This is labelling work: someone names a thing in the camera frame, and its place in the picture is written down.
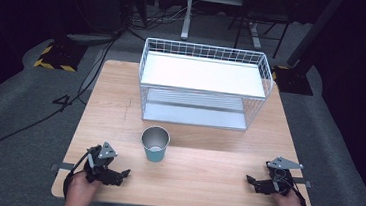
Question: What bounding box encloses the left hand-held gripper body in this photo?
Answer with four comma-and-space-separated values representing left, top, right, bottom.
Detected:
83, 139, 120, 186

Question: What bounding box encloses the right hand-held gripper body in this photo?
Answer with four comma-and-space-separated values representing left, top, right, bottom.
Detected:
262, 154, 305, 199

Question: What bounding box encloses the person's right hand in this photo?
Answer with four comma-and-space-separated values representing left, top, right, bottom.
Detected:
270, 186, 309, 206

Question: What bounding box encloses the person's left hand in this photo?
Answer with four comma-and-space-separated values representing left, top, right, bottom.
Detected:
65, 169, 105, 206

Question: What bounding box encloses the teal cup with metal inside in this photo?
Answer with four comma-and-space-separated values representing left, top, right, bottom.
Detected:
138, 124, 172, 165

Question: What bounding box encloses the yellow black striped stand base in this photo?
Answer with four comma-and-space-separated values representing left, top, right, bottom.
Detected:
269, 64, 317, 97
32, 38, 89, 74

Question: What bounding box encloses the black chair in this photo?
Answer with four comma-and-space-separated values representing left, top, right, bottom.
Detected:
224, 0, 296, 61

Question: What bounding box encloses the left hand-held gripper black cable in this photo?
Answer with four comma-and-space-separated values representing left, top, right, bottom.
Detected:
61, 148, 91, 200

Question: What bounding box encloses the hand-held gripper black cable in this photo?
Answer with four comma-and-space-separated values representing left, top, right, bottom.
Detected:
286, 177, 313, 206
61, 148, 91, 200

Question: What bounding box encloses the grey metal table bracket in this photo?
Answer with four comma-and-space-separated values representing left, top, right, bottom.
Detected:
50, 160, 76, 175
292, 176, 314, 190

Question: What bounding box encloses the right hand-held gripper black cable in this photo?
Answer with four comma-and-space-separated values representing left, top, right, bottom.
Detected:
286, 177, 313, 206

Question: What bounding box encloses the black floor cable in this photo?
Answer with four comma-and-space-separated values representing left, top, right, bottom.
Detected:
0, 21, 121, 178

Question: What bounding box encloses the white wire shelf rack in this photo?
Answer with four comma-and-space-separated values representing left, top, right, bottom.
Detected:
134, 36, 277, 135

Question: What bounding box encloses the bundle of floor cables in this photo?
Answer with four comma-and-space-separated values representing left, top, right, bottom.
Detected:
123, 0, 198, 38

